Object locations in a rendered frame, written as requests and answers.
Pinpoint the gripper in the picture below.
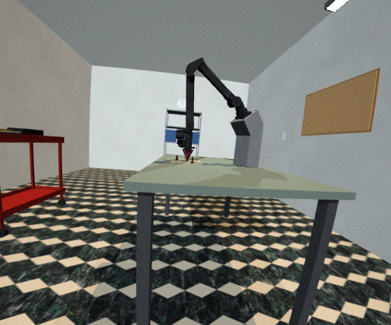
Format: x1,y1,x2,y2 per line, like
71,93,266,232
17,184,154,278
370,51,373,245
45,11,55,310
181,140,196,160

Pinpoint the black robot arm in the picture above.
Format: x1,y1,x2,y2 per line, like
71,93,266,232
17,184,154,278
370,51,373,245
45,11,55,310
176,58,252,147

